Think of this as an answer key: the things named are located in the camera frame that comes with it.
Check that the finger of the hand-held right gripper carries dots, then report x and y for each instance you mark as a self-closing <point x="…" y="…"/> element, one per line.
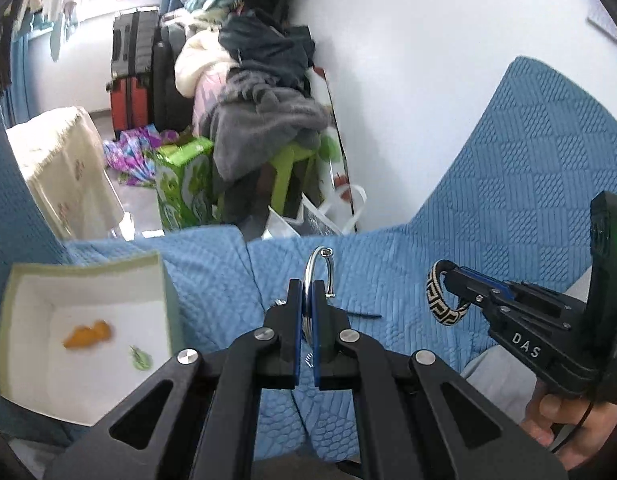
<point x="481" y="310"/>
<point x="476" y="279"/>

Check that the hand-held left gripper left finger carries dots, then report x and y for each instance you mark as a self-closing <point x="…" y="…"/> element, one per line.
<point x="294" y="332"/>

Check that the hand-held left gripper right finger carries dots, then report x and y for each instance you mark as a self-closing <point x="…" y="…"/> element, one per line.
<point x="318" y="332"/>

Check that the black white patterned bangle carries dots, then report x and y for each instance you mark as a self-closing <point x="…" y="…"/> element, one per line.
<point x="435" y="296"/>

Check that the white box with green rim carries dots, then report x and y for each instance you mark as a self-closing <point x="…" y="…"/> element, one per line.
<point x="48" y="385"/>

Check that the person's right hand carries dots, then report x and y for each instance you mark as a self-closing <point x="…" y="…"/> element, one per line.
<point x="548" y="410"/>

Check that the white shopping bag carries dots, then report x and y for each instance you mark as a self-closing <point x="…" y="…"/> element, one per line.
<point x="328" y="217"/>

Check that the blue quilted sofa cover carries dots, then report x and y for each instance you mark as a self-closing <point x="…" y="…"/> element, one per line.
<point x="513" y="160"/>

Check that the small green brooch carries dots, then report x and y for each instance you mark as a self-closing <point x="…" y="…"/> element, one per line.
<point x="138" y="358"/>

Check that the green plastic stool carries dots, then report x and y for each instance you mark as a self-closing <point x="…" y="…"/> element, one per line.
<point x="288" y="160"/>

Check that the floral patterned panel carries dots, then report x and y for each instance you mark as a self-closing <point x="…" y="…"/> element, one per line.
<point x="338" y="160"/>

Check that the green printed carton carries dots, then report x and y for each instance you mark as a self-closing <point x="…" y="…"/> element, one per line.
<point x="181" y="190"/>

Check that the orange hair clip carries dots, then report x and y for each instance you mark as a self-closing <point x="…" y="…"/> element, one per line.
<point x="88" y="335"/>

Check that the grey fleece blanket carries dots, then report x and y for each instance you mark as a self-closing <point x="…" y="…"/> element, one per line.
<point x="268" y="120"/>

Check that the purple floral cloth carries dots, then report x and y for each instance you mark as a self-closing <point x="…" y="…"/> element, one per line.
<point x="133" y="152"/>

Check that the pink quilt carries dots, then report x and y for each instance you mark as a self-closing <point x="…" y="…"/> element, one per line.
<point x="208" y="95"/>

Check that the red suitcase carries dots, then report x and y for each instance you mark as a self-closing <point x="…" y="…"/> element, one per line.
<point x="131" y="105"/>

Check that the dark navy garment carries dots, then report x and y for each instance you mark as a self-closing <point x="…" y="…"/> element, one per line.
<point x="268" y="50"/>

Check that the cream jacket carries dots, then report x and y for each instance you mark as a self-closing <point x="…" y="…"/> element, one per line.
<point x="198" y="60"/>

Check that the grey black suitcase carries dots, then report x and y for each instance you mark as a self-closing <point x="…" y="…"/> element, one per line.
<point x="136" y="40"/>

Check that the blue curtain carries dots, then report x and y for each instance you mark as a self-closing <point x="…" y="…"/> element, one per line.
<point x="21" y="80"/>

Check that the white wall plate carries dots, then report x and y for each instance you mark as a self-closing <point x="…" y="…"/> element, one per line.
<point x="605" y="25"/>

